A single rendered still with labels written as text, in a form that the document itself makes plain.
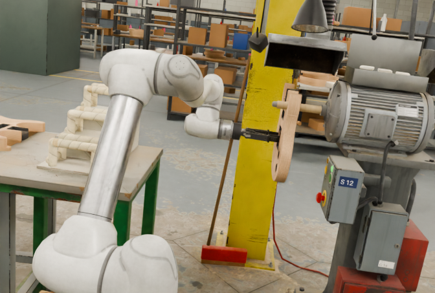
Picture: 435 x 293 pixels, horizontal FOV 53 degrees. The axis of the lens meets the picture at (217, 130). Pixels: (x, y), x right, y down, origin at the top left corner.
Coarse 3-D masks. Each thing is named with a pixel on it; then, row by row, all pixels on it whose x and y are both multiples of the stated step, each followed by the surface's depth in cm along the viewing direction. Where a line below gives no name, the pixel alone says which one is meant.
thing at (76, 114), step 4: (68, 112) 177; (72, 112) 177; (76, 112) 177; (80, 112) 177; (84, 112) 177; (88, 112) 177; (72, 116) 177; (76, 116) 177; (80, 116) 177; (84, 116) 176; (88, 116) 176; (92, 116) 176; (96, 116) 176; (100, 116) 176; (104, 116) 176; (96, 120) 177; (100, 120) 176
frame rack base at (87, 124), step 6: (102, 108) 200; (84, 120) 191; (90, 120) 191; (84, 126) 192; (90, 126) 192; (96, 126) 191; (138, 126) 202; (138, 132) 204; (138, 138) 205; (132, 150) 198
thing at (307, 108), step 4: (280, 104) 176; (284, 104) 176; (304, 104) 177; (276, 108) 178; (280, 108) 177; (284, 108) 177; (300, 108) 176; (304, 108) 176; (308, 108) 176; (312, 108) 176; (316, 108) 176; (320, 108) 176; (308, 112) 177; (312, 112) 177; (316, 112) 176; (320, 112) 176
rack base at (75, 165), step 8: (64, 160) 173; (72, 160) 175; (80, 160) 176; (88, 160) 177; (40, 168) 165; (48, 168) 165; (56, 168) 165; (64, 168) 165; (72, 168) 166; (80, 168) 167; (88, 168) 168
